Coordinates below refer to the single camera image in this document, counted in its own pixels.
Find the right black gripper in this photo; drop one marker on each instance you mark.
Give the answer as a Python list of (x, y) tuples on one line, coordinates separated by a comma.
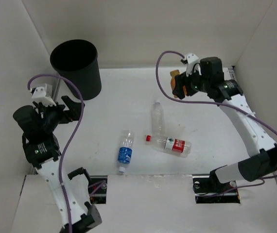
[(181, 80)]

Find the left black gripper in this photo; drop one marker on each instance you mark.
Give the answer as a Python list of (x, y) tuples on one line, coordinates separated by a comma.
[(62, 112)]

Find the orange juice bottle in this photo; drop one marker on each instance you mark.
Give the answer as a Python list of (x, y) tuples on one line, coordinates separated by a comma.
[(177, 85)]

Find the clear unlabelled plastic bottle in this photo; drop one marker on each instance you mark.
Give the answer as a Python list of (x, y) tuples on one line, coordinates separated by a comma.
[(157, 119)]

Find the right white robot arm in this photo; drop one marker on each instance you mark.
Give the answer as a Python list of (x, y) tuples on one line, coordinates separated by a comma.
[(206, 75)]

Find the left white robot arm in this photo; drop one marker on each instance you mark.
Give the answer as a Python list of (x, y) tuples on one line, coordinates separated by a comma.
[(70, 190)]

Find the black plastic waste bin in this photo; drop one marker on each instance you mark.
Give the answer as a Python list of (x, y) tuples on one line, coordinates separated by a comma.
[(77, 61)]

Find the red-capped red-label bottle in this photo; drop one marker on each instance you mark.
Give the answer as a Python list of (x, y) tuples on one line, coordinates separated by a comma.
[(169, 145)]

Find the blue-label clear bottle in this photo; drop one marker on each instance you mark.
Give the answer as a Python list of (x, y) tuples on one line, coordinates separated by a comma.
[(125, 150)]

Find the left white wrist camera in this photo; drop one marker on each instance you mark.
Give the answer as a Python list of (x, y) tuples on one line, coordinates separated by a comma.
[(43, 94)]

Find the right aluminium frame rail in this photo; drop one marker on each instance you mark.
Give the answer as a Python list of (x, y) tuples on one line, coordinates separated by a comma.
[(237, 97)]

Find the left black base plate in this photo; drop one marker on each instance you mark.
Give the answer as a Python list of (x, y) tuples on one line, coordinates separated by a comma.
[(97, 189)]

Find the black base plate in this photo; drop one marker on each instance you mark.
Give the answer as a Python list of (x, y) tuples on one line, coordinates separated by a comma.
[(97, 189), (205, 193)]

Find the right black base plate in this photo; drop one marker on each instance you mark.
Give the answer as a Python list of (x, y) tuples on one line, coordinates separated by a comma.
[(205, 193)]

